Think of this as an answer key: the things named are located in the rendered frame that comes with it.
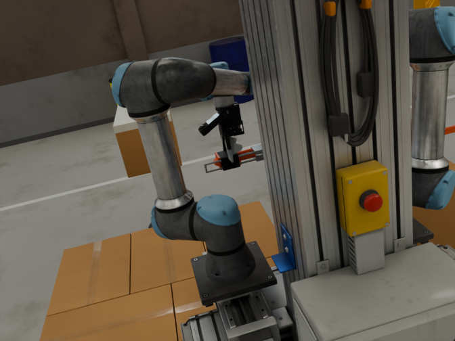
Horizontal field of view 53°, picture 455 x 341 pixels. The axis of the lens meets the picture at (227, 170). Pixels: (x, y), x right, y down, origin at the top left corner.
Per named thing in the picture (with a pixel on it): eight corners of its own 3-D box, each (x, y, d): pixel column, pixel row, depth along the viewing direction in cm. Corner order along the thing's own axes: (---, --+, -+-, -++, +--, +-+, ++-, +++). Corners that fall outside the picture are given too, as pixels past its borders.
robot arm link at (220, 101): (214, 97, 162) (210, 93, 169) (217, 110, 164) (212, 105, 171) (234, 93, 163) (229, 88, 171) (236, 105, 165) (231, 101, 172)
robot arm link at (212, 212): (236, 254, 128) (228, 212, 122) (193, 250, 133) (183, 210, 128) (250, 230, 137) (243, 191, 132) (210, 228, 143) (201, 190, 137)
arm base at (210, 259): (261, 275, 133) (256, 246, 129) (211, 289, 131) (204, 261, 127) (248, 248, 147) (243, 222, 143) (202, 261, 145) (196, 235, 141)
